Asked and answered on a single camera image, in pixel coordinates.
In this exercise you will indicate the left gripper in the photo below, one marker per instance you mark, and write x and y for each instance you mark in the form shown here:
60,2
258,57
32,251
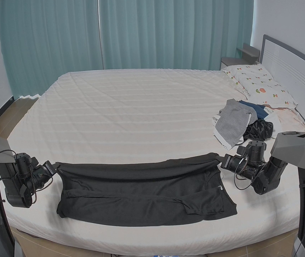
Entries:
50,168

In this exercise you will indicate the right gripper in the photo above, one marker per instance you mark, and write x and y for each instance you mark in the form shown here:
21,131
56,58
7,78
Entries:
228,162

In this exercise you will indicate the black T-shirt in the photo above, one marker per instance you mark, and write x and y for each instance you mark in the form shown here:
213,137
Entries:
147,191

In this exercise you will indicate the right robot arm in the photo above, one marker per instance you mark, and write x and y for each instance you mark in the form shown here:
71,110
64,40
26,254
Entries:
297,151

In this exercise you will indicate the pile of clothes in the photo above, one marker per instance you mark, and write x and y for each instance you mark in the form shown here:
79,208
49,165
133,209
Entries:
235,122

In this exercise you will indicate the bed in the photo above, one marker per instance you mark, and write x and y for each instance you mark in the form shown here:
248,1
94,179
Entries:
128,103

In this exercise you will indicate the white printed pillow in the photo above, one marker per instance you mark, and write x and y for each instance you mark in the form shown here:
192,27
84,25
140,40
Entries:
262,84

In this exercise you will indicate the grey bedside table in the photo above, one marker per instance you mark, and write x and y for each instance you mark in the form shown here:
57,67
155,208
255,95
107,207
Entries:
244,54

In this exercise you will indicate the blue-green curtain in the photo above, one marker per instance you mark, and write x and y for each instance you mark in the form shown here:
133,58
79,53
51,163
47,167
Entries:
50,36
174,23

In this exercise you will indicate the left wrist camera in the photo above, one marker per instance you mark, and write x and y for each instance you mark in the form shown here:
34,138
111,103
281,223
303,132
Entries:
34,161

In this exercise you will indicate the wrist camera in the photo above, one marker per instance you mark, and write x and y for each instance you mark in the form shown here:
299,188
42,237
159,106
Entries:
241,150
34,161

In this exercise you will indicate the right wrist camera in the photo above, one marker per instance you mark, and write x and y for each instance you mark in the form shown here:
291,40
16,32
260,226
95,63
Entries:
241,150

